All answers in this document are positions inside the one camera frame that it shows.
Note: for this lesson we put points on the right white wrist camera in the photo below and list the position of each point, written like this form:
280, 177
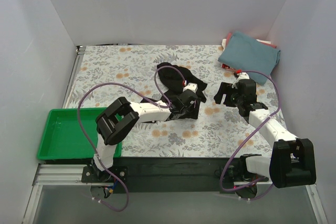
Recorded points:
240, 76

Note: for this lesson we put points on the floral patterned table mat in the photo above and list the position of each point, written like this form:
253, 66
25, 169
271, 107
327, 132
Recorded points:
109, 72

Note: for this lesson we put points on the black t shirt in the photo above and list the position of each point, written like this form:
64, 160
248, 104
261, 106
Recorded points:
173, 82

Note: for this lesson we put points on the green plastic tray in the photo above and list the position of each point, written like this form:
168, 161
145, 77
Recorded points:
63, 138

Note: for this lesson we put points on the folded red t shirt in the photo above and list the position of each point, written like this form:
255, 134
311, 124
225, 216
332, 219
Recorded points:
224, 66

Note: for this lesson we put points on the folded teal t shirt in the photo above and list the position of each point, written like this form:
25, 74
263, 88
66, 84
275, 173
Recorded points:
246, 53

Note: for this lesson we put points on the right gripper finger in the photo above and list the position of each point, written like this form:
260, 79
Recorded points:
224, 87
228, 99

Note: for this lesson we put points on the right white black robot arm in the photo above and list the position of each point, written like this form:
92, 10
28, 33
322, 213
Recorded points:
292, 161

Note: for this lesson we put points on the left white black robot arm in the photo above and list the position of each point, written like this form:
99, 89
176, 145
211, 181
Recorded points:
118, 119

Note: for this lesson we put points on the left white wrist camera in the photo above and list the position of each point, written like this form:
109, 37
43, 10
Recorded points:
190, 86

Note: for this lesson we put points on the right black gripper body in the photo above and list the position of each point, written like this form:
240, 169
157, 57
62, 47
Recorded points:
227, 96

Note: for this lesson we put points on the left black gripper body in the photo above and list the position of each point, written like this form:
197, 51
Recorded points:
193, 109

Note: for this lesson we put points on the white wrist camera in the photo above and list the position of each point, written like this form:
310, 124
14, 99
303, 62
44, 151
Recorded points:
190, 86
240, 76

